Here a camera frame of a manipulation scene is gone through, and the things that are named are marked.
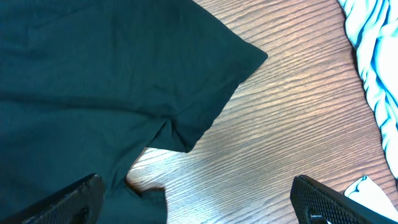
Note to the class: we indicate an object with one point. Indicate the black t-shirt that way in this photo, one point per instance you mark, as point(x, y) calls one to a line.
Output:
point(87, 85)

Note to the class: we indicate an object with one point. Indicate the light blue garment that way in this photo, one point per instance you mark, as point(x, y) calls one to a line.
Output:
point(371, 27)

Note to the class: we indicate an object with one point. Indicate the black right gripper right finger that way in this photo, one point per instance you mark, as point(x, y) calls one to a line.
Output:
point(314, 202)

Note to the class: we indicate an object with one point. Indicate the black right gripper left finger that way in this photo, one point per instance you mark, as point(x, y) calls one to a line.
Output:
point(78, 203)

